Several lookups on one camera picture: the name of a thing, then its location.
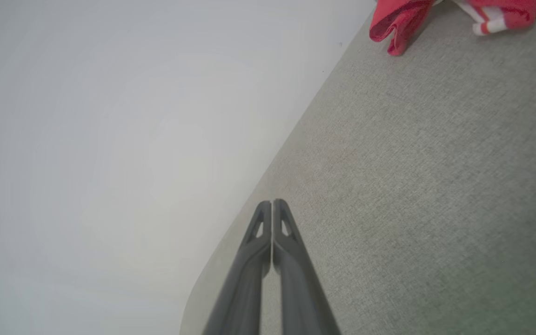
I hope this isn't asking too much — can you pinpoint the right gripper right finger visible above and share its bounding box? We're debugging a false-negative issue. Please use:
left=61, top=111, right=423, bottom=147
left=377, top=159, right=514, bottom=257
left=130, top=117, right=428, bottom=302
left=273, top=199, right=342, bottom=335

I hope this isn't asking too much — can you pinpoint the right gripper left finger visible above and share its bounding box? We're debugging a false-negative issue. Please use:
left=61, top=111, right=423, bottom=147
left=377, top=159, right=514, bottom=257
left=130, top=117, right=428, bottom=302
left=203, top=201, right=272, bottom=335

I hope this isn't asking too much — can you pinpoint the grey fabric sofa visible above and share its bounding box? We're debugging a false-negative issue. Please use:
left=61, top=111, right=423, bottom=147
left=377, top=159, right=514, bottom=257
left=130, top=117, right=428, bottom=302
left=180, top=0, right=536, bottom=335

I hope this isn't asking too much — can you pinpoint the red and white jersey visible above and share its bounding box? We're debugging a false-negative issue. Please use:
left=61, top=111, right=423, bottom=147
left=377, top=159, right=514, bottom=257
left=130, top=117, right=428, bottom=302
left=369, top=0, right=536, bottom=57

